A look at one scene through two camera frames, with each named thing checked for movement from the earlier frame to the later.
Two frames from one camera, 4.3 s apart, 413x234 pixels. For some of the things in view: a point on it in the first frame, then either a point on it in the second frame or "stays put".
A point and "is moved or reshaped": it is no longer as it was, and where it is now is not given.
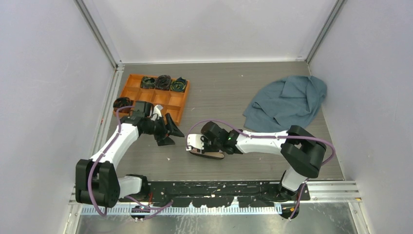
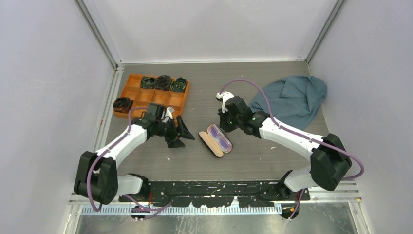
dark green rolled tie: (147, 82) stays put
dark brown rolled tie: (163, 82) stays put
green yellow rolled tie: (178, 85) stays put
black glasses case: (213, 155) is moved or reshaped
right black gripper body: (209, 146) → (229, 122)
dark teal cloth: (292, 101) stays put
